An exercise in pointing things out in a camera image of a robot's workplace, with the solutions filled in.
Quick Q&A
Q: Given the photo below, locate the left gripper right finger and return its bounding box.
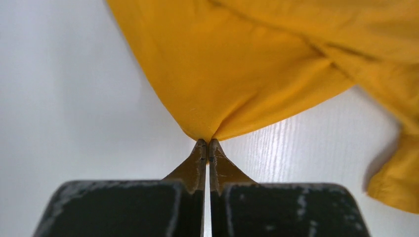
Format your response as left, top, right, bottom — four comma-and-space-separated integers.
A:
209, 139, 370, 237

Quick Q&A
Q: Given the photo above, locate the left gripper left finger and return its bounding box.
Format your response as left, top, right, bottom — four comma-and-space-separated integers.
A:
34, 140, 207, 237

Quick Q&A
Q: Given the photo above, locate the yellow t shirt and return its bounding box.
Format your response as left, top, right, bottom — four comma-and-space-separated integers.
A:
108, 0, 419, 214

